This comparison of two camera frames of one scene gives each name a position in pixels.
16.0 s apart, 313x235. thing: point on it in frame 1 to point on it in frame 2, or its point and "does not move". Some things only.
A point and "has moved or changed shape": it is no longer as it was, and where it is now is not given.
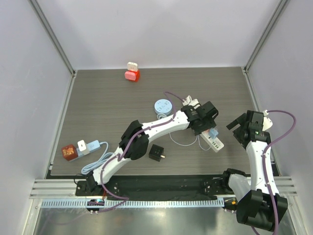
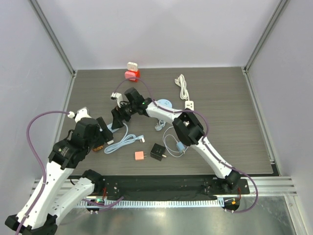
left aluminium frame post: x=42 y=18 does not move
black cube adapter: x=156 y=152 does not move
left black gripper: x=209 y=123 to x=105 y=134
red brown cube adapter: x=69 y=152 has moved or changed shape
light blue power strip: x=90 y=147 has moved or changed shape
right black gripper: x=240 y=123 to x=117 y=115
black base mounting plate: x=200 y=187 does not move
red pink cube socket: x=134 y=76 does not move
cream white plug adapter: x=132 y=66 does not move
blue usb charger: x=213 y=132 to x=180 y=147
